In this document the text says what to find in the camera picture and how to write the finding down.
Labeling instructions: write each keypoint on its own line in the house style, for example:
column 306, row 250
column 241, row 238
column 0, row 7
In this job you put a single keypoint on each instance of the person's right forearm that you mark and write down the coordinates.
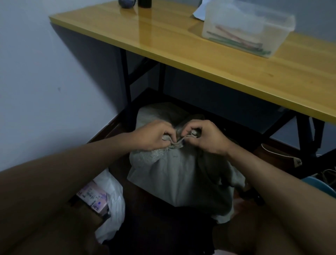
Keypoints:
column 283, row 199

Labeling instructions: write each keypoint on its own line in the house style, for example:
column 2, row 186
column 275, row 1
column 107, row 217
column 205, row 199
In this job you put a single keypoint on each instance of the person's left forearm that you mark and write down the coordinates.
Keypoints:
column 57, row 189

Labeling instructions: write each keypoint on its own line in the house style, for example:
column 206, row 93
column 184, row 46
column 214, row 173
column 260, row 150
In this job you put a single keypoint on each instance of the cardboard boxes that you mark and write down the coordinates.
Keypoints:
column 93, row 198

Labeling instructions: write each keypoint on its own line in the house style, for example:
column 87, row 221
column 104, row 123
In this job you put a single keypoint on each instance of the white tissue sheet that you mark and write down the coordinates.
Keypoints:
column 199, row 11

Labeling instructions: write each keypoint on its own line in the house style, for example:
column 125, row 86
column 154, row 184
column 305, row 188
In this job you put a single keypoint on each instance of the black cylindrical bottle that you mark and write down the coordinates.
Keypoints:
column 145, row 3

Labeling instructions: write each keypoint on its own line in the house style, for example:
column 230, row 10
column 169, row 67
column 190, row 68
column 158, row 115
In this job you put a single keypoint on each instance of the person's right hand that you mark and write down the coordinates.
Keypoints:
column 212, row 138

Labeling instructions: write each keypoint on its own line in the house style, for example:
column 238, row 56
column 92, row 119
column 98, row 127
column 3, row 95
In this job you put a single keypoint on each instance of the person's left leg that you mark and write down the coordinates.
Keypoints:
column 65, row 231

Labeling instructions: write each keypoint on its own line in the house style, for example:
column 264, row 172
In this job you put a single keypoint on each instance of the grey woven sack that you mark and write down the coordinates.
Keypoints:
column 178, row 173

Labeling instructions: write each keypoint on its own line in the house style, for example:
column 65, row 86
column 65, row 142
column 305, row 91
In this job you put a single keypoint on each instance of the black shorts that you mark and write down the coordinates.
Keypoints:
column 162, row 228

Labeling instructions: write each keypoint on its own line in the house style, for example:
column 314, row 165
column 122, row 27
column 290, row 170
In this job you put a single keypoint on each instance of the white charger plug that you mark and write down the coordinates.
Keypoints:
column 298, row 163

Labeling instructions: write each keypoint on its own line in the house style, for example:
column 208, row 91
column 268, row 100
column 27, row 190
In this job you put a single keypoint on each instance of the black metal desk leg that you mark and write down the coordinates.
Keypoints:
column 127, row 84
column 307, row 144

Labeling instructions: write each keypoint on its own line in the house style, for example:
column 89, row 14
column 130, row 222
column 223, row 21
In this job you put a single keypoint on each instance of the blue plastic bucket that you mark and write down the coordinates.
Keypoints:
column 320, row 185

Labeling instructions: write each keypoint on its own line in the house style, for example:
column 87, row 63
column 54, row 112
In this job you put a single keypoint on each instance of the person's right leg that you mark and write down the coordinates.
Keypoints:
column 252, row 231

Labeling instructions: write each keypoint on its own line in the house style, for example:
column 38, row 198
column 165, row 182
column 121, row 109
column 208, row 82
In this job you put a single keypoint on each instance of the clear plastic box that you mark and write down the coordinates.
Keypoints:
column 281, row 39

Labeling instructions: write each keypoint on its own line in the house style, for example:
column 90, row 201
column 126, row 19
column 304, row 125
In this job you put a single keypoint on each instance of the yellow wooden desk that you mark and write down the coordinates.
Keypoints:
column 170, row 39

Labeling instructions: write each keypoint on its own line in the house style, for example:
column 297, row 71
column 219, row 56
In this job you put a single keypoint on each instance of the person's leg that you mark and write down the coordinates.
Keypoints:
column 65, row 231
column 252, row 231

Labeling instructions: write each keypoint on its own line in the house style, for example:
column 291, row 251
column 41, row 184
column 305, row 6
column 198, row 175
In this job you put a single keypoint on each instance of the white bag with red print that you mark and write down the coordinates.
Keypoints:
column 113, row 207

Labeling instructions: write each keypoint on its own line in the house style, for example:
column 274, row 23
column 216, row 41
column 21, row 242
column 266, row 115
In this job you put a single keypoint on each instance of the person's left hand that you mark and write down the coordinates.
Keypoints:
column 152, row 136

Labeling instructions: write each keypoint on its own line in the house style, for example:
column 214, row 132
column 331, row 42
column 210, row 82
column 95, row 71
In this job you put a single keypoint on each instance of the small dark round case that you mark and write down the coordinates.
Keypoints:
column 127, row 3

